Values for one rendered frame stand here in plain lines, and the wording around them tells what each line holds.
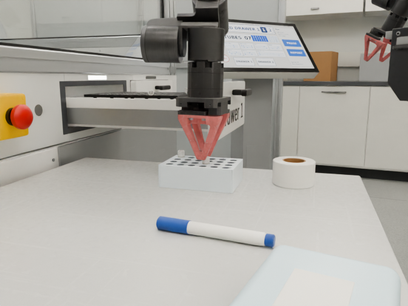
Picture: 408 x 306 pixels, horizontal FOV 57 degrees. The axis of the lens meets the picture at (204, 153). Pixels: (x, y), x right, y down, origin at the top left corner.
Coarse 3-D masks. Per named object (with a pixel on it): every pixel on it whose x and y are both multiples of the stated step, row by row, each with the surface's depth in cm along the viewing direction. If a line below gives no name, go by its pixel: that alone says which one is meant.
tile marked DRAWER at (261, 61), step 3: (258, 60) 163; (261, 60) 164; (264, 60) 165; (267, 60) 165; (270, 60) 166; (273, 60) 167; (258, 63) 162; (261, 63) 163; (264, 63) 164; (267, 63) 164; (270, 63) 165; (273, 63) 166
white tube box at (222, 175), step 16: (176, 160) 64; (192, 160) 64; (224, 160) 64; (240, 160) 64; (160, 176) 61; (176, 176) 61; (192, 176) 60; (208, 176) 59; (224, 176) 58; (240, 176) 64; (224, 192) 59
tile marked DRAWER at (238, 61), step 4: (236, 60) 159; (240, 60) 160; (244, 60) 160; (248, 60) 161; (252, 60) 162; (236, 64) 158; (240, 64) 158; (244, 64) 159; (248, 64) 160; (252, 64) 161
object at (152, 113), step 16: (80, 96) 88; (80, 112) 80; (96, 112) 79; (112, 112) 78; (128, 112) 77; (144, 112) 76; (160, 112) 75; (176, 112) 74; (128, 128) 78; (144, 128) 77; (160, 128) 76; (176, 128) 75; (192, 128) 74
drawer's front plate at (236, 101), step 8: (224, 88) 75; (232, 88) 82; (240, 88) 91; (224, 96) 75; (232, 96) 82; (240, 96) 92; (232, 104) 83; (240, 104) 92; (240, 112) 93; (240, 120) 93; (208, 128) 71; (224, 128) 77; (232, 128) 84; (224, 136) 78
